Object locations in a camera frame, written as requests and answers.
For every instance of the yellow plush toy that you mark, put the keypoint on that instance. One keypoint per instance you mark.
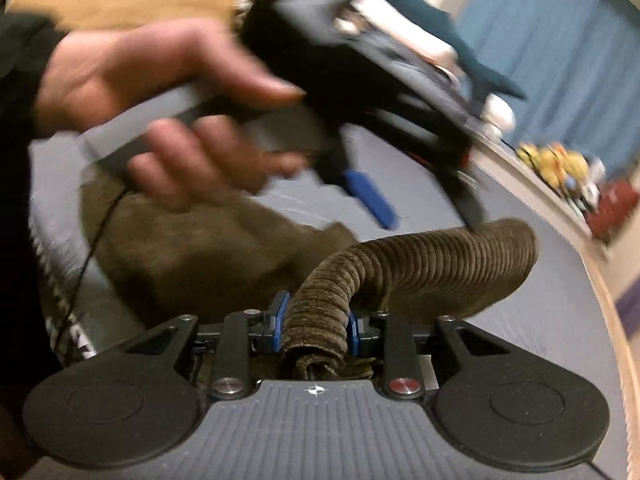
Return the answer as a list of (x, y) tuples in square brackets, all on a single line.
[(550, 162)]

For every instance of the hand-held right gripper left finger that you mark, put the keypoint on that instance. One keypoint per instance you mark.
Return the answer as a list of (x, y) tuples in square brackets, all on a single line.
[(281, 322)]

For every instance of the teal cloth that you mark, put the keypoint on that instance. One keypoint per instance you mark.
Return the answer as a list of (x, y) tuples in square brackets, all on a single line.
[(425, 5)]

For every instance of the beige bed frame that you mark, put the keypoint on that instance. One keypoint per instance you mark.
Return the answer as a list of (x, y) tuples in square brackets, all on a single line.
[(617, 360)]

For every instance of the dark red cushion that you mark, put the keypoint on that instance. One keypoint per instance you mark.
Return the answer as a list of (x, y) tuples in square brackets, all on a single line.
[(617, 207)]

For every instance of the purple box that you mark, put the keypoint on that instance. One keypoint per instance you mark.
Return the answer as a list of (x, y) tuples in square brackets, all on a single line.
[(630, 302)]

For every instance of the blue-grey bed mattress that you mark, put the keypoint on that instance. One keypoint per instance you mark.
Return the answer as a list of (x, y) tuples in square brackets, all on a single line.
[(525, 335)]

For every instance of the blue curtain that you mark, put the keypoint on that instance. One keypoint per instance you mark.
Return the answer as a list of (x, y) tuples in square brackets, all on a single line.
[(575, 60)]

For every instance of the person's left forearm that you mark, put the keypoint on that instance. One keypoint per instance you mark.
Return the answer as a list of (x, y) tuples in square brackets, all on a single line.
[(22, 60)]

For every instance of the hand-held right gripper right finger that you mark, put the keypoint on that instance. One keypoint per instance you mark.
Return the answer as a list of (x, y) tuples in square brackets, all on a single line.
[(352, 335)]

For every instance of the person's left hand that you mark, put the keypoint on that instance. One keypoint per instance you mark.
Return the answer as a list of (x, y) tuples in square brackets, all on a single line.
[(125, 65)]

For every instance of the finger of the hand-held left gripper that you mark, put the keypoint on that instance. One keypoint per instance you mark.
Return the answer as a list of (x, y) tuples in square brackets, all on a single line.
[(467, 200), (372, 200)]

